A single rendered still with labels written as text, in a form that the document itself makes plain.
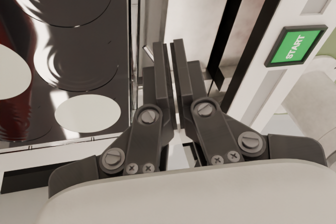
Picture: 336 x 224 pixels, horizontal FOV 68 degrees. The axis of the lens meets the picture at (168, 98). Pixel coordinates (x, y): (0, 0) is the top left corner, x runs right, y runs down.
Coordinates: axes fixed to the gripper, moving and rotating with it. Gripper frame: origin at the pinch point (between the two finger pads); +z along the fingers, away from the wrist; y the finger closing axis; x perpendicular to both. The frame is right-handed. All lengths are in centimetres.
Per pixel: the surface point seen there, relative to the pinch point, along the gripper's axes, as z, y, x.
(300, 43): 13.5, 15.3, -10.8
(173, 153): 109, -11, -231
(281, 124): 128, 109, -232
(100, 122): 15.6, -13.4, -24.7
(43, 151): 21, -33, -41
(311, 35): 13.7, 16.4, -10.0
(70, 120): 14.9, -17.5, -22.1
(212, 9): 20.6, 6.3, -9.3
